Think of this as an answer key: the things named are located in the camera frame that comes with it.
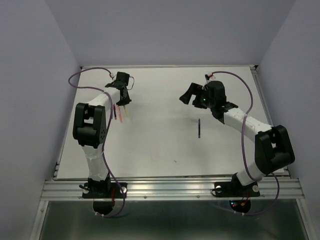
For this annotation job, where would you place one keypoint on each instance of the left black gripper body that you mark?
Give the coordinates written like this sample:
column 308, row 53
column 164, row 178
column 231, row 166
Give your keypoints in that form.
column 125, row 100

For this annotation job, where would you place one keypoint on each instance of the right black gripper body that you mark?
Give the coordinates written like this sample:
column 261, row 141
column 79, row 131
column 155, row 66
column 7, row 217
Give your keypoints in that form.
column 203, row 100

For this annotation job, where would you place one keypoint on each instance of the orange pen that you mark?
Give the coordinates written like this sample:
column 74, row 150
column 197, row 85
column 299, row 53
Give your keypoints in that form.
column 120, row 115

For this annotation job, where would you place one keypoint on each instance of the yellow pen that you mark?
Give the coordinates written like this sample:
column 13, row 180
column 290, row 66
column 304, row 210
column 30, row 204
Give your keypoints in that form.
column 126, row 111

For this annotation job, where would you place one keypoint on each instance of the red pen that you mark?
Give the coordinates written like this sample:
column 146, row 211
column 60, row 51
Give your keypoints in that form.
column 115, row 112

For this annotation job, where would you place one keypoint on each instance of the purple pen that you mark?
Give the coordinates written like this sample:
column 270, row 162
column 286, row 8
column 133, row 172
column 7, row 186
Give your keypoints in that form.
column 199, row 128

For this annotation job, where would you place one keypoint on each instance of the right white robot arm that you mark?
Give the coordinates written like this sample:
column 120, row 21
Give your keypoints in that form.
column 272, row 146

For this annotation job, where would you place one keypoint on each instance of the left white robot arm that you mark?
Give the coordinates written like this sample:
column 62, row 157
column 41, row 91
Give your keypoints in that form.
column 90, row 128

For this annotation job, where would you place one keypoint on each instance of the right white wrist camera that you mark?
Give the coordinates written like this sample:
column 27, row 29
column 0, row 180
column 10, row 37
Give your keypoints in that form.
column 209, row 78

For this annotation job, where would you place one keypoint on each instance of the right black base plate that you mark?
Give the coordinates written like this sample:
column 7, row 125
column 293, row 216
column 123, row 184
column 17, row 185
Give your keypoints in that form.
column 228, row 189

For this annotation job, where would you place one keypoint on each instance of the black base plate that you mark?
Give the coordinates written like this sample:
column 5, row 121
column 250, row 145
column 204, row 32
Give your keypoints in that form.
column 100, row 190
column 228, row 189

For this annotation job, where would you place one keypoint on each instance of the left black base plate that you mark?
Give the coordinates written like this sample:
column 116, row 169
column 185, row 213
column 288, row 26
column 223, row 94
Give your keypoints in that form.
column 100, row 190

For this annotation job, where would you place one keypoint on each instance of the aluminium mounting rail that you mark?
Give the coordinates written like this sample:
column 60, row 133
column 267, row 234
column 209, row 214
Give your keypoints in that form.
column 174, row 189

